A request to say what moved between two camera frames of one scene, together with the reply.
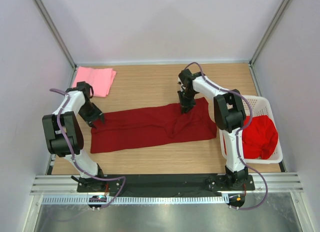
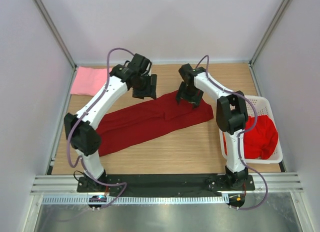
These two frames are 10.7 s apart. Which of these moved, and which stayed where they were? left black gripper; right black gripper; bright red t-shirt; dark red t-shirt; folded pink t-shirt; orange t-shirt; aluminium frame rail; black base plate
Moved: dark red t-shirt; right black gripper; left black gripper
Stayed: bright red t-shirt; aluminium frame rail; black base plate; folded pink t-shirt; orange t-shirt
